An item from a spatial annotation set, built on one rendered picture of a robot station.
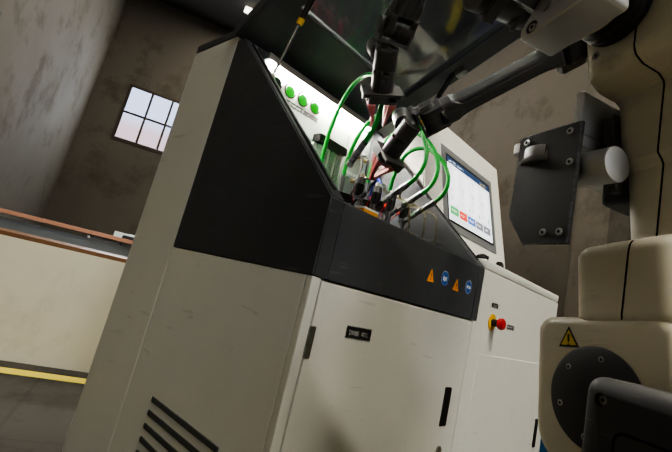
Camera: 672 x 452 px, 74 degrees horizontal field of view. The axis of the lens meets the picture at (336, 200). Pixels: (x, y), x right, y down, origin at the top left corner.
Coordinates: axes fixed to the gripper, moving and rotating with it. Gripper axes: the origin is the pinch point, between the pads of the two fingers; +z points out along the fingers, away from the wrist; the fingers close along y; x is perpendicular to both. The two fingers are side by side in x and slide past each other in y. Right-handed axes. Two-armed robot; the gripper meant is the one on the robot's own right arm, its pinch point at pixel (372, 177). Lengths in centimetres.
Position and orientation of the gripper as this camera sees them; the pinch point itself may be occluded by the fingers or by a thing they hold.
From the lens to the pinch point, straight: 130.1
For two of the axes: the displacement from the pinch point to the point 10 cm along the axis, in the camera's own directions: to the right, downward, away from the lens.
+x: -8.3, -2.9, -4.8
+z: -5.2, 7.2, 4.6
